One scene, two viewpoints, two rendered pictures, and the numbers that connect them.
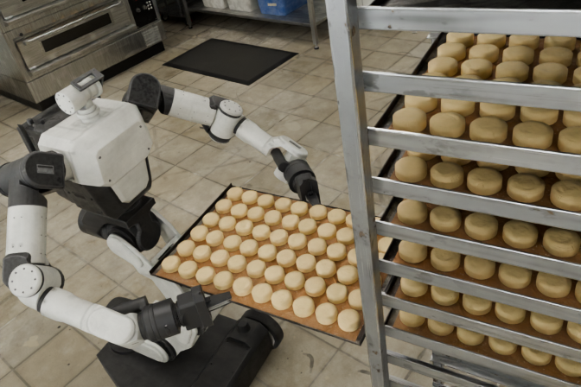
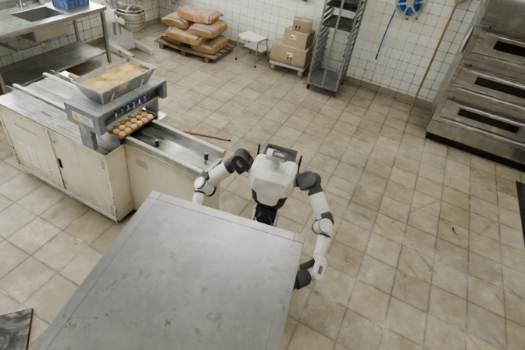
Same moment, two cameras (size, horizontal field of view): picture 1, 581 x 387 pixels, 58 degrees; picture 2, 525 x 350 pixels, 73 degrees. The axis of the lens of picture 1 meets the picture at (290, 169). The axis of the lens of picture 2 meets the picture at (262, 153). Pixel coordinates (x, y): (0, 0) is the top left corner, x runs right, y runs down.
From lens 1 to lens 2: 1.30 m
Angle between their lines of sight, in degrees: 52
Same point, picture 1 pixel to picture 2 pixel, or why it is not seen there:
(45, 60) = (452, 117)
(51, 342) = not seen: hidden behind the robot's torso
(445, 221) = not seen: hidden behind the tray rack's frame
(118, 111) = (282, 174)
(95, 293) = (296, 217)
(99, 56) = (486, 141)
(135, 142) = (276, 190)
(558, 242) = not seen: outside the picture
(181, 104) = (313, 199)
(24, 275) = (200, 181)
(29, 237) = (214, 174)
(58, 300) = (196, 197)
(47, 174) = (238, 166)
